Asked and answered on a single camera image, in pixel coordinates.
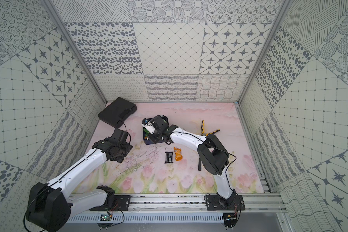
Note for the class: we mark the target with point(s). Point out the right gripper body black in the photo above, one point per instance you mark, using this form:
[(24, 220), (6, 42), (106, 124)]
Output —
[(156, 136)]

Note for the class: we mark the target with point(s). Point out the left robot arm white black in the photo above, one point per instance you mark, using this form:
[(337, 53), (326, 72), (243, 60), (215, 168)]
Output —
[(52, 204)]

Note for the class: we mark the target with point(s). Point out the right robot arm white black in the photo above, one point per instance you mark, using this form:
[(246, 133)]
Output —
[(212, 153)]

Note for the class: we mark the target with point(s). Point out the dark blue storage box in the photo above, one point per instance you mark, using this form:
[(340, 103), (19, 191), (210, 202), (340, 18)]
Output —
[(146, 133)]

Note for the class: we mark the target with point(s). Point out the yellow black pliers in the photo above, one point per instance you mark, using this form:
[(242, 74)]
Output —
[(203, 130)]

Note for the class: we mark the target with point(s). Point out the white vent grille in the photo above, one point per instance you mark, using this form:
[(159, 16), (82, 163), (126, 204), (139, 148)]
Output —
[(148, 218)]

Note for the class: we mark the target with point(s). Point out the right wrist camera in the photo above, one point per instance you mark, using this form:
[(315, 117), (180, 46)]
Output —
[(149, 127)]

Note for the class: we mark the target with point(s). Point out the claw hammer black handle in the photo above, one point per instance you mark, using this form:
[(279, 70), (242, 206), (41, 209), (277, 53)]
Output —
[(199, 165)]

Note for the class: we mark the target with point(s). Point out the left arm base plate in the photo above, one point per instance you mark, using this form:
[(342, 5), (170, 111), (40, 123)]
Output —
[(121, 202)]

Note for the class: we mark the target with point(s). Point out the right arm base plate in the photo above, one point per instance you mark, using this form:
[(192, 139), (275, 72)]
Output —
[(216, 202)]

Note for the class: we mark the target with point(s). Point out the aluminium mounting rail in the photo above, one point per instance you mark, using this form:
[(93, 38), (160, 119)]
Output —
[(182, 203)]

